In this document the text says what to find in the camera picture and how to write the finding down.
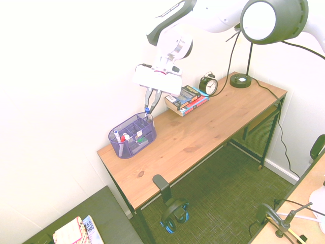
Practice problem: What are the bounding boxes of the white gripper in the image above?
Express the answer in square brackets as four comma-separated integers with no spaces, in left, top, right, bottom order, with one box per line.
[132,68,184,114]

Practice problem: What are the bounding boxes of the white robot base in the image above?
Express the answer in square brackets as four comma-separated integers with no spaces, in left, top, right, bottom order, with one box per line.
[309,180,325,235]

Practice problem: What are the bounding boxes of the blue capped white marker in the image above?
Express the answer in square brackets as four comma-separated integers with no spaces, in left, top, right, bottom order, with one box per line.
[113,130,124,156]

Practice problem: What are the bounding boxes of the red book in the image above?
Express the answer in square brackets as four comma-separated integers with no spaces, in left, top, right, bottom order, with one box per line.
[177,95,208,114]

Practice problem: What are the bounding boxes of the purple mesh desk organizer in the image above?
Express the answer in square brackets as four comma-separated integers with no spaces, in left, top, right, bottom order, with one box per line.
[108,113,157,160]

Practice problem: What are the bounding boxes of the blue book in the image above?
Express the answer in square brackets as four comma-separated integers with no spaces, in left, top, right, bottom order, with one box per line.
[179,86,211,117]

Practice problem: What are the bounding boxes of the black twin bell alarm clock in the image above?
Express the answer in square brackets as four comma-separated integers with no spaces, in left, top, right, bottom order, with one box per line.
[198,71,219,96]

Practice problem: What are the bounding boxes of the black headphone hanger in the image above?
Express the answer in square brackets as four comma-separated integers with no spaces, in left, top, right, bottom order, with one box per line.
[152,174,172,204]

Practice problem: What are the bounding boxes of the black desk lamp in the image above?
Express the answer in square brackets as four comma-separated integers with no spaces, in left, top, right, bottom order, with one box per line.
[230,42,254,89]

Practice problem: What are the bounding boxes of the black and blue headphones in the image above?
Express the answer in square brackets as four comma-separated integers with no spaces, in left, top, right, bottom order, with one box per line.
[159,197,190,234]

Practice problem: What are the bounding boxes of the black bench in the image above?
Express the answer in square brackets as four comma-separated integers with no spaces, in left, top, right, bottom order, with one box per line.
[21,185,144,244]

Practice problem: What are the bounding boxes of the blue magazine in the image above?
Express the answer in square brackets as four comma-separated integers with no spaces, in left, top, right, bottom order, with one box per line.
[82,215,105,244]

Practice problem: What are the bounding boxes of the pink patterned book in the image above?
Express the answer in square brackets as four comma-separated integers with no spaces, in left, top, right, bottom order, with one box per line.
[52,216,86,244]

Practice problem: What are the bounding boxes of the black metal clamp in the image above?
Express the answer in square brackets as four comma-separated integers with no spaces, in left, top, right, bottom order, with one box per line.
[255,202,314,239]

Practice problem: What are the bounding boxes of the black chair back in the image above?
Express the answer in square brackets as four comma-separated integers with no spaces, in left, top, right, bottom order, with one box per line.
[309,134,325,161]

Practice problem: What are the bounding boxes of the light wooden robot table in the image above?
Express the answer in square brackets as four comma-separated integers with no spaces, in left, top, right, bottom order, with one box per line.
[250,152,325,244]

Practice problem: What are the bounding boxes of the wooden desk with black frame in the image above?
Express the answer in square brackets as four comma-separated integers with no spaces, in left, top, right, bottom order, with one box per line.
[96,72,288,244]

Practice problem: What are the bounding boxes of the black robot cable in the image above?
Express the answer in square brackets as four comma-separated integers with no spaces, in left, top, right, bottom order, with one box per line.
[209,24,325,98]

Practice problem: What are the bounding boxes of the black lamp power cable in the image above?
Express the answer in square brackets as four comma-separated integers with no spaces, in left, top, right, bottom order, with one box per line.
[250,77,302,178]

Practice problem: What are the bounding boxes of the thin black cable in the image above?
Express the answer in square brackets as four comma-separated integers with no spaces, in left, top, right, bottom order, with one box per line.
[273,198,325,215]

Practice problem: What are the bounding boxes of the white cable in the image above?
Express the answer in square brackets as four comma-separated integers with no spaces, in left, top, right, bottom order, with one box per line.
[278,212,318,222]

